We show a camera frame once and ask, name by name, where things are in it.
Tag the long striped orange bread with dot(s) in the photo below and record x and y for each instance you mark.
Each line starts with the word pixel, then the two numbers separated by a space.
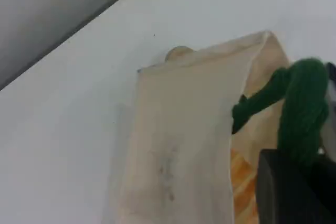
pixel 242 182

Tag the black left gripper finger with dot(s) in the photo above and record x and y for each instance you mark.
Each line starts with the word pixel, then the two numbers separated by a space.
pixel 332 73
pixel 288 197

